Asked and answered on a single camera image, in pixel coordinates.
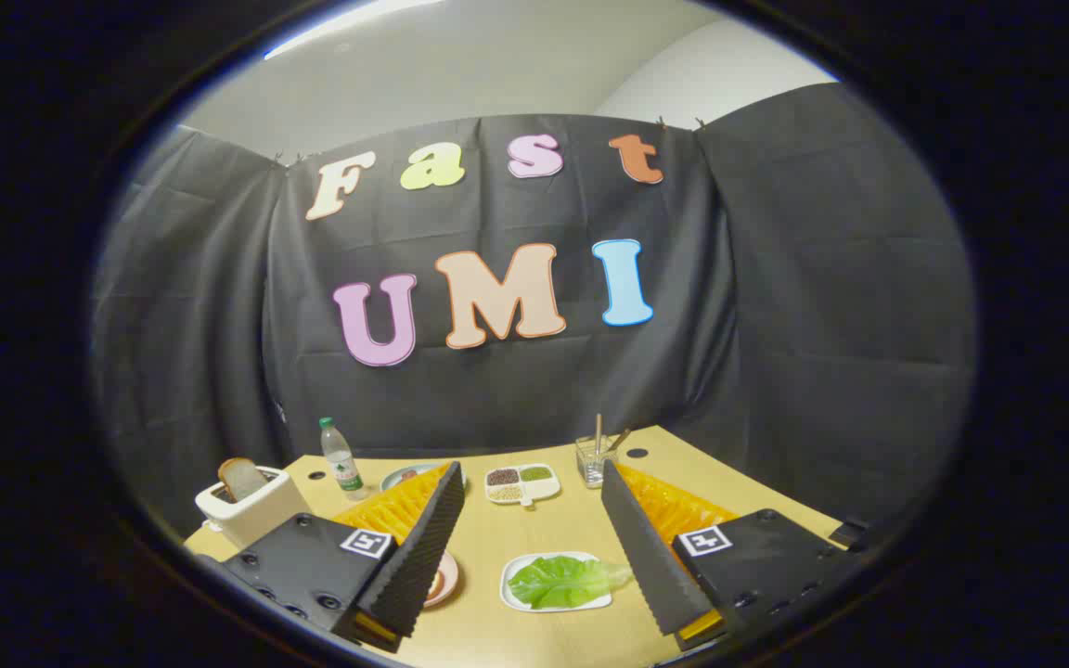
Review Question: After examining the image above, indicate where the grey-green plate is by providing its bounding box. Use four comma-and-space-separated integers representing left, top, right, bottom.
380, 464, 467, 493

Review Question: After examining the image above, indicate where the black backdrop cloth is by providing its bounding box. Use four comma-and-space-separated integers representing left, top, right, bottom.
91, 83, 977, 550

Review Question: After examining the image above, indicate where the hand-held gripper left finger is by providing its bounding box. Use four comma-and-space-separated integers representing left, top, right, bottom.
222, 461, 466, 654

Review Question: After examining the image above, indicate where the green lettuce leaf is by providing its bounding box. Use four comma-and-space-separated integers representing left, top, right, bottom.
508, 555, 634, 610

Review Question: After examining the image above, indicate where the clear glass utensil holder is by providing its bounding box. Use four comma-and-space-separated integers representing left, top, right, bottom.
576, 436, 620, 490

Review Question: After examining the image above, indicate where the pink plate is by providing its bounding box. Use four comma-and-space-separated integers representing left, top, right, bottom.
423, 551, 459, 609

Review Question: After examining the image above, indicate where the clear plastic water bottle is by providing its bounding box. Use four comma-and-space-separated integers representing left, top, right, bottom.
318, 417, 367, 502

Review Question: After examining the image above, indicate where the white toaster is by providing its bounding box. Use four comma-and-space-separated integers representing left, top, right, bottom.
195, 466, 313, 548

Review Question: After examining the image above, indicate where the white plate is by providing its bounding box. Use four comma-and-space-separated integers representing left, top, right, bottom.
500, 552, 613, 613

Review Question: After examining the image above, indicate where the white divided condiment dish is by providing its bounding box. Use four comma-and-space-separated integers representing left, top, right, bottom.
484, 464, 561, 509

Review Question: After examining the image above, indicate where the slice of bread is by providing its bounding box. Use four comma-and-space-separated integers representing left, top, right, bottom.
217, 457, 269, 503

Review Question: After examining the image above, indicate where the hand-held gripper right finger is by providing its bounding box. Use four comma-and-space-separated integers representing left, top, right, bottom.
600, 459, 856, 650

